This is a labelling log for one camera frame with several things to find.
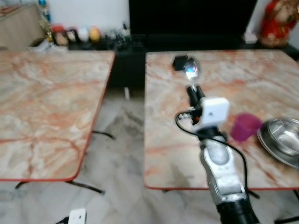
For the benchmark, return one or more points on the blue hanging ornament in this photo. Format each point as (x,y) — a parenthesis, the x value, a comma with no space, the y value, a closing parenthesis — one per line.
(44,8)

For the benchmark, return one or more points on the yellow egg ornament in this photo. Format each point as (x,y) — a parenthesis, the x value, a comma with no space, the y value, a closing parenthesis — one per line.
(95,34)

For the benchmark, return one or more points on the white egg ornament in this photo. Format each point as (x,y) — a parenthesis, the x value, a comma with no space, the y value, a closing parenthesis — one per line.
(83,34)

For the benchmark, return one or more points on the small black box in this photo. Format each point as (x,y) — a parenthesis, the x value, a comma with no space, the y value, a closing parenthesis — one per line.
(178,63)

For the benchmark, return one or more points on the shiny steel spoon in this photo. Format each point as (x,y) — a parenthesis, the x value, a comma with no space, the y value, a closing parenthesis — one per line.
(192,69)

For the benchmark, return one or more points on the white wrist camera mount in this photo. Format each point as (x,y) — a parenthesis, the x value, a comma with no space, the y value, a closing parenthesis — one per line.
(77,216)
(214,111)

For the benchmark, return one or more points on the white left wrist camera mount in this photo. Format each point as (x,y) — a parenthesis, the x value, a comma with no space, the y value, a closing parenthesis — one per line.
(77,216)

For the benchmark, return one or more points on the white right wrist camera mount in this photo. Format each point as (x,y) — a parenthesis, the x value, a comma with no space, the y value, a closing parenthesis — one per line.
(214,111)

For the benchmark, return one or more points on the white cabinet leg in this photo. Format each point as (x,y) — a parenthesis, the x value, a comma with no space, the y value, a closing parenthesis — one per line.
(126,93)

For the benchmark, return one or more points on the small dark figurine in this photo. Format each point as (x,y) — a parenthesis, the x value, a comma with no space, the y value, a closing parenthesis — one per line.
(72,36)

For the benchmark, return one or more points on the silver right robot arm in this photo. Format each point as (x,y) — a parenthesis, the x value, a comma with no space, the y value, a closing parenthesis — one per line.
(219,161)

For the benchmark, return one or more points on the gold leafy ornament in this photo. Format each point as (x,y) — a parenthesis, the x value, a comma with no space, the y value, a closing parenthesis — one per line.
(47,29)

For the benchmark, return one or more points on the stainless steel bowl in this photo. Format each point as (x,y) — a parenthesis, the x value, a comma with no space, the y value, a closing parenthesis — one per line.
(280,140)

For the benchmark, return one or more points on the purple plastic cup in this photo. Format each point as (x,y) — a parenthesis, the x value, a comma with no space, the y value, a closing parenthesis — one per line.
(245,127)

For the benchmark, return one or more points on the white paper stack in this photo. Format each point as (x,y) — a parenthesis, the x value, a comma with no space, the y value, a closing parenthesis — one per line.
(45,45)

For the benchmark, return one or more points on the black television screen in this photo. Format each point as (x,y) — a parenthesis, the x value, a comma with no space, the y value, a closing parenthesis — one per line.
(191,16)

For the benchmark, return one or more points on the red and gold statue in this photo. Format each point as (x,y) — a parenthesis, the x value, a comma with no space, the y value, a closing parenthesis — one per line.
(278,23)

